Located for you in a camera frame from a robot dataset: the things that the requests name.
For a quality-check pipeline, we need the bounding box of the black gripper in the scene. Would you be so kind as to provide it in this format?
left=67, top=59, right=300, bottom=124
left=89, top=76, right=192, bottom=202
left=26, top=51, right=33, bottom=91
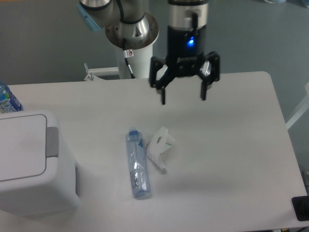
left=149, top=25, right=220, bottom=105

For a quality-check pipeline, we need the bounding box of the white trash can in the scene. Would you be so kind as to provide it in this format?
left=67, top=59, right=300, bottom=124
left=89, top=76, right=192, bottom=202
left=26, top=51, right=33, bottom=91
left=0, top=110, right=80, bottom=216

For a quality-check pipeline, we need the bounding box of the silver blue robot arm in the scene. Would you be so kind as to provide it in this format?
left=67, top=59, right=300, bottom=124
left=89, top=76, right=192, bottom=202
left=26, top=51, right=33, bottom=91
left=77, top=0, right=220, bottom=103

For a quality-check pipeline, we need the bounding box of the crumpled white paper cup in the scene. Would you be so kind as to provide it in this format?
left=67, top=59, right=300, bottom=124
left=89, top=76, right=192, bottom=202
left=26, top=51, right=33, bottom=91
left=146, top=127, right=176, bottom=169

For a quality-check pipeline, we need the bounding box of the empty clear plastic bottle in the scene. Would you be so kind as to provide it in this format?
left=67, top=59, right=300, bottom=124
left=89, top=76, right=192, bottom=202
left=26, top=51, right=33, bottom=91
left=126, top=128, right=151, bottom=200

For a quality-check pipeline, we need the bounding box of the black device at table edge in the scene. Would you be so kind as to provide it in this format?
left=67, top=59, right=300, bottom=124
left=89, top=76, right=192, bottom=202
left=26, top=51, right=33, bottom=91
left=292, top=196, right=309, bottom=221

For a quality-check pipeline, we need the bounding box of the blue labelled water bottle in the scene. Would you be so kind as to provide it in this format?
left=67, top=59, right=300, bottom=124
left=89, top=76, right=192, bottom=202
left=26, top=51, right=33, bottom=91
left=0, top=82, right=24, bottom=114

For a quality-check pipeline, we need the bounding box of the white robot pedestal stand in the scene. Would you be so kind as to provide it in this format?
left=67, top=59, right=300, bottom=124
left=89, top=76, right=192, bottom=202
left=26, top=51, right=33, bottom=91
left=84, top=38, right=157, bottom=81

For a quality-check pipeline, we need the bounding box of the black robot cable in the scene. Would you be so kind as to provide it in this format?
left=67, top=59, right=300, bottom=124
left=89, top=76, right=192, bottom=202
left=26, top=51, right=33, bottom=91
left=122, top=38, right=137, bottom=79

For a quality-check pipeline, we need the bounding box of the white frame at right edge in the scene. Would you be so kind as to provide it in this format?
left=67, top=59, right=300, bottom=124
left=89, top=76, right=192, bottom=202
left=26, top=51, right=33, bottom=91
left=285, top=83, right=309, bottom=130

